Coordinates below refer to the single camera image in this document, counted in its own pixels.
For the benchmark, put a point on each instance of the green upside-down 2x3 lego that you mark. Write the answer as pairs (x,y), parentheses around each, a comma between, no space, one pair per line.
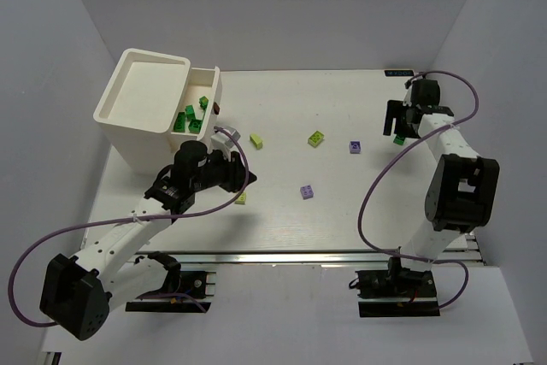
(179,123)

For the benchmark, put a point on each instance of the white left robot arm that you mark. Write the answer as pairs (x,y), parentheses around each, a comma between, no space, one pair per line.
(81,290)

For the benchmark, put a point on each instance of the yellow-green lego wedge brick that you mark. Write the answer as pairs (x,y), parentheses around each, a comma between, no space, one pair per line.
(256,141)

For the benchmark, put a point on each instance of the green 2x3 lego brick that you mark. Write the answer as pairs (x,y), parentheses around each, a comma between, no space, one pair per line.
(203,102)

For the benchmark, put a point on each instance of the white drawer cabinet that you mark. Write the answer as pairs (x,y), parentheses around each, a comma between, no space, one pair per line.
(138,107)

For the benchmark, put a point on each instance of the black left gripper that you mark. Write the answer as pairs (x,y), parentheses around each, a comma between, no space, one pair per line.
(235,173)

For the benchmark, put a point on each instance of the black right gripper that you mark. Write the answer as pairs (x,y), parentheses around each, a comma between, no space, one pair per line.
(398,113)

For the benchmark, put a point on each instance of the green upside-down 2x2 lego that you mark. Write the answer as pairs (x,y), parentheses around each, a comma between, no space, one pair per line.
(195,126)

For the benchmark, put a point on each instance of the green 2x2 lego brick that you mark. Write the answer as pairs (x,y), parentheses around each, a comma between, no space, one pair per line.
(190,112)

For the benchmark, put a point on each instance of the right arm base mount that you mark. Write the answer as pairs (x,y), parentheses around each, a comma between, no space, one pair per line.
(395,292)

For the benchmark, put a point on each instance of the purple 2x2 lego brick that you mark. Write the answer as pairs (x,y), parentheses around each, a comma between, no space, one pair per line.
(306,192)

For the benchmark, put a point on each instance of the blue label sticker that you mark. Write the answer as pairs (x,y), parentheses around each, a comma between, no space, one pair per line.
(399,73)

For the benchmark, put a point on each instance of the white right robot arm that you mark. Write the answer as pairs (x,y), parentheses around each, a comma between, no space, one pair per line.
(461,194)

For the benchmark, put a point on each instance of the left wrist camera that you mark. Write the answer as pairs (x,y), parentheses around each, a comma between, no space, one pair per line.
(225,140)

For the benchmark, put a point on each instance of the yellow-green 2x2 lego brick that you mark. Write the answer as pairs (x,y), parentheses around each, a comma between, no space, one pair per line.
(241,200)

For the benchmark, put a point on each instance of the yellow-green 2x3 lego brick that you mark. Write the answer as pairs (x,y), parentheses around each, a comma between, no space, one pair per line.
(316,139)

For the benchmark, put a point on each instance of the aluminium table edge rail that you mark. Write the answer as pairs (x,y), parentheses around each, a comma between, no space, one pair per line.
(280,257)

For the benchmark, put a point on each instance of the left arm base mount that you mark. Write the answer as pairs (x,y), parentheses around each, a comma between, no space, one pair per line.
(190,292)

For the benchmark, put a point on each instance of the purple upside-down lego brick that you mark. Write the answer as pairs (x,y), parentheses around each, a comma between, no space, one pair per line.
(355,147)

